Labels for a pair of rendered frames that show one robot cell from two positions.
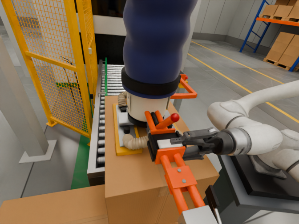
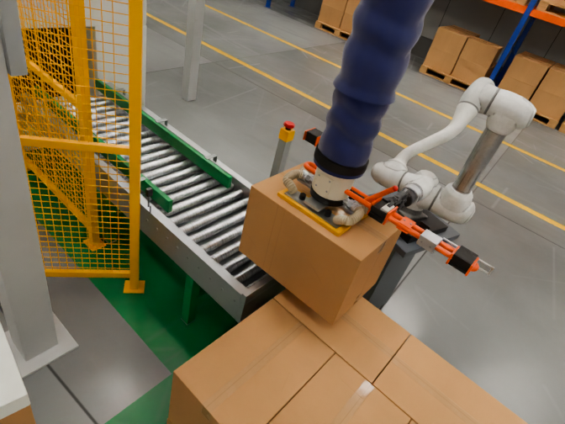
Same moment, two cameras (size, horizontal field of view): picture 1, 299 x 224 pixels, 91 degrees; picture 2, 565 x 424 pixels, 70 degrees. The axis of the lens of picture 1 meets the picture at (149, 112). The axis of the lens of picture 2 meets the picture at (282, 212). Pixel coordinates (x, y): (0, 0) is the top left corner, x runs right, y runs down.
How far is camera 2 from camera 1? 1.35 m
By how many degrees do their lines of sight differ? 32
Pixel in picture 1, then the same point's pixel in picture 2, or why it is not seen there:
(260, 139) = (425, 187)
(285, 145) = not seen: hidden behind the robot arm
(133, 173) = (360, 242)
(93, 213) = (283, 330)
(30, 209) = (216, 360)
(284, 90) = (426, 144)
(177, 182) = (409, 225)
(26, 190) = (88, 405)
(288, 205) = not seen: hidden behind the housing
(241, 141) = (419, 192)
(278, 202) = not seen: hidden behind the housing
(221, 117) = (392, 177)
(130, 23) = (352, 128)
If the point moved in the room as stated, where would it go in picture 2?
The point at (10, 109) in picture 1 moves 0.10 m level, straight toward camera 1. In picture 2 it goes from (22, 263) to (45, 269)
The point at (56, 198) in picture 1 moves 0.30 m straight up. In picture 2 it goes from (231, 339) to (242, 294)
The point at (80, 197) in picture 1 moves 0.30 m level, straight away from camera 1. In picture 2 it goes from (256, 325) to (197, 300)
